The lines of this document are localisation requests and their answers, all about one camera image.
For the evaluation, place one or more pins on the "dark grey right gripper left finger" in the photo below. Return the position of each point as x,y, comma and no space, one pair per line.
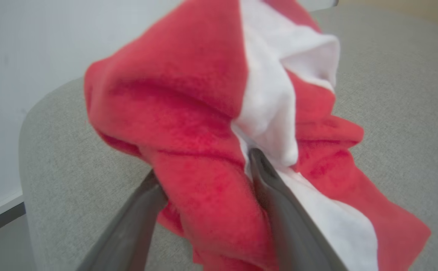
128,233

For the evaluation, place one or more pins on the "red and white fleece garment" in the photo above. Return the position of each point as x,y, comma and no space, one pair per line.
188,113

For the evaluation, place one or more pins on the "grey fabric sofa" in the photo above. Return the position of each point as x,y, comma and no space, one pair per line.
399,113

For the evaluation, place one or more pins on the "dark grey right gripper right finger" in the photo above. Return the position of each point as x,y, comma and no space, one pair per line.
290,226

